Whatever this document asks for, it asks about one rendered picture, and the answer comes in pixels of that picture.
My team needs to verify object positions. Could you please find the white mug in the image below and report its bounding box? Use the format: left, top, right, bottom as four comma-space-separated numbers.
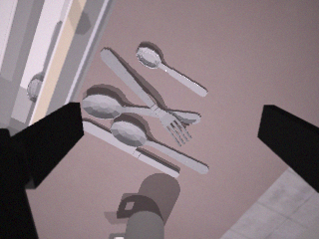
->
109, 211, 164, 239

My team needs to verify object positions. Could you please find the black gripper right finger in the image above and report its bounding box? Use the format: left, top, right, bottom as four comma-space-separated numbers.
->
257, 105, 319, 193

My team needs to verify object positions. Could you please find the white cutlery tray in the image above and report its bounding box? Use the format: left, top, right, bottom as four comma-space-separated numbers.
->
0, 0, 73, 136

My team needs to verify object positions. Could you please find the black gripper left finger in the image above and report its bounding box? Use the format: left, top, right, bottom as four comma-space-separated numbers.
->
0, 103, 84, 239

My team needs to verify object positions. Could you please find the silver fork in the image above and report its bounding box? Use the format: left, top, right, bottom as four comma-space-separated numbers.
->
100, 49, 192, 147

